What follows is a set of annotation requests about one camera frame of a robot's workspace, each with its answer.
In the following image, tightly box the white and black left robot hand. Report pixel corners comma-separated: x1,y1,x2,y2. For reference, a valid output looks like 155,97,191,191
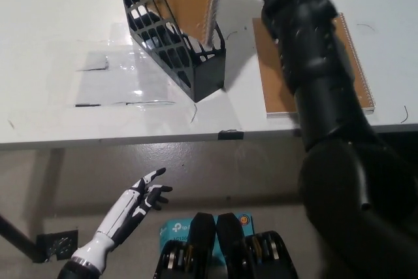
94,167,173,250

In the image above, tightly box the black mesh book holder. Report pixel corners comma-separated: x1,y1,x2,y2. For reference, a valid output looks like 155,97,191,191
116,0,227,103

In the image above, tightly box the teal router box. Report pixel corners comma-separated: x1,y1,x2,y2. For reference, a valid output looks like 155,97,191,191
159,215,252,279

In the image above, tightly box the black table leg with plate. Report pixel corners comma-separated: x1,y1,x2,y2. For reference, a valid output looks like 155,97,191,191
0,213,79,263

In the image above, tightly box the transparent plastic sheet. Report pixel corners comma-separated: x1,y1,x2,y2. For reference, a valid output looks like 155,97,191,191
67,24,179,108

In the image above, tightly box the small black edge clip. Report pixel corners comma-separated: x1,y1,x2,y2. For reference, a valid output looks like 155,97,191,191
217,129,245,140

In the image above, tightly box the grey tape patch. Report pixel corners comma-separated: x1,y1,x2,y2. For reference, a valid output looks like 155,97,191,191
76,53,109,71

